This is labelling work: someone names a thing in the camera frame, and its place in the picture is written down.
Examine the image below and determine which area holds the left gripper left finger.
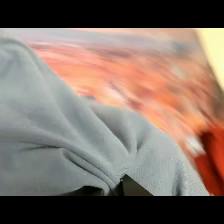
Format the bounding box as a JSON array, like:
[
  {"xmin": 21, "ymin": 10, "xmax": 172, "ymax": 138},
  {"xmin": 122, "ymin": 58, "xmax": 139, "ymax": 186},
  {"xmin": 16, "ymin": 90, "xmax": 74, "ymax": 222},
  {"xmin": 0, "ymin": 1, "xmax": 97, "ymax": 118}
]
[{"xmin": 65, "ymin": 185, "xmax": 105, "ymax": 197}]

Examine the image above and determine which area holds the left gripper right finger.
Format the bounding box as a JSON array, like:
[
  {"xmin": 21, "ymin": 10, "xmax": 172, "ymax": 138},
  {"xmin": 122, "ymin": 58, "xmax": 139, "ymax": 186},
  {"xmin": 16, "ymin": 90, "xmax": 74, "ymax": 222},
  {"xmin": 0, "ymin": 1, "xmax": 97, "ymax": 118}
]
[{"xmin": 116, "ymin": 173, "xmax": 154, "ymax": 197}]

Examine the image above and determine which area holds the grey-blue shirt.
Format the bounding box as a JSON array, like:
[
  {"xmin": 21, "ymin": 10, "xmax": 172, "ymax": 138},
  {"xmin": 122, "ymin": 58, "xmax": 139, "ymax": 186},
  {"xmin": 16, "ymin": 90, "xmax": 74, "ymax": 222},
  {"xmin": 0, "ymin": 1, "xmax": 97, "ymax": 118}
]
[{"xmin": 0, "ymin": 34, "xmax": 210, "ymax": 197}]

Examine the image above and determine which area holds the red garment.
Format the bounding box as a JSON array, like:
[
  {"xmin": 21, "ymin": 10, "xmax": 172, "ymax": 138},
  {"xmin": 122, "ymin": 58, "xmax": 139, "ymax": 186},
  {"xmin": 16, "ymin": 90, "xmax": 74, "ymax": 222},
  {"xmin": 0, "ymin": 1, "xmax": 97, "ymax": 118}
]
[{"xmin": 185, "ymin": 126, "xmax": 224, "ymax": 197}]

